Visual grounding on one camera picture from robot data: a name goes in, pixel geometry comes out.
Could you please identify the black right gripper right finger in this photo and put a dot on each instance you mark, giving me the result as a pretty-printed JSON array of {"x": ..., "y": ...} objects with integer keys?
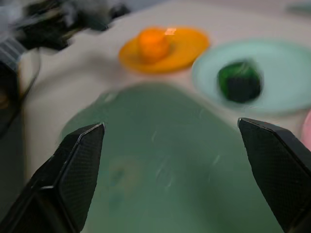
[{"x": 279, "y": 170}]

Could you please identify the orange fruit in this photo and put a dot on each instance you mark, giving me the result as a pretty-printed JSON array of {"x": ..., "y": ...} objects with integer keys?
[{"x": 153, "y": 47}]

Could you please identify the dark green vegetable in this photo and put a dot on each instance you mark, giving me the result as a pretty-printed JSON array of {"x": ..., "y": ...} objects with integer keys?
[{"x": 240, "y": 82}]

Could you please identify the orange plate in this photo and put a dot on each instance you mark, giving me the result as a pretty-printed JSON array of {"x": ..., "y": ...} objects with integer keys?
[{"x": 184, "y": 51}]

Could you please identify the pink plate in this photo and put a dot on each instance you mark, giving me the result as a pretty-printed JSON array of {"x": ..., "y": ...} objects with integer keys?
[{"x": 307, "y": 131}]

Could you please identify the dark green plate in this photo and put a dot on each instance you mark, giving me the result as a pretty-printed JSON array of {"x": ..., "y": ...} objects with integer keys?
[{"x": 165, "y": 157}]

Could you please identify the light green plate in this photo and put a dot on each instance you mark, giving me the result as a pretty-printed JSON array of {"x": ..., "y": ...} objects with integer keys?
[{"x": 286, "y": 68}]

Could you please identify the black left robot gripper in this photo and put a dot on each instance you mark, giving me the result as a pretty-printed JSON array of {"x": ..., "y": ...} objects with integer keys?
[{"x": 58, "y": 21}]

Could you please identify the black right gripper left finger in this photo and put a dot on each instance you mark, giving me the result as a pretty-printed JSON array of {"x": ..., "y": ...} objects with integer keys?
[{"x": 73, "y": 174}]

